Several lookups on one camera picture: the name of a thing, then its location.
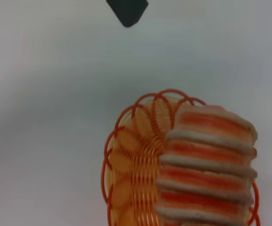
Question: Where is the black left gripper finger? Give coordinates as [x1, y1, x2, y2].
[106, 0, 149, 28]

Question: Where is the orange woven plastic basket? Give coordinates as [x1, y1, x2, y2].
[101, 88, 261, 226]

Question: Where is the orange striped bread loaf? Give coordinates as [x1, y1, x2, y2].
[154, 105, 259, 226]

